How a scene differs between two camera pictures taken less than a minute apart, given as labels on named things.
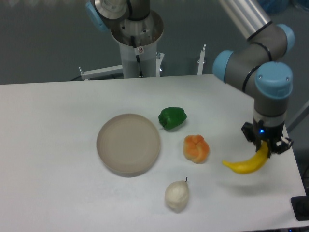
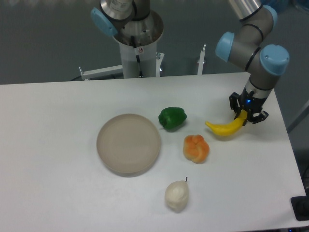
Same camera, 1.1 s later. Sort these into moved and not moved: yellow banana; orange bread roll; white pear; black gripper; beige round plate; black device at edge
Moved: black gripper; yellow banana
Not moved: black device at edge; white pear; beige round plate; orange bread roll
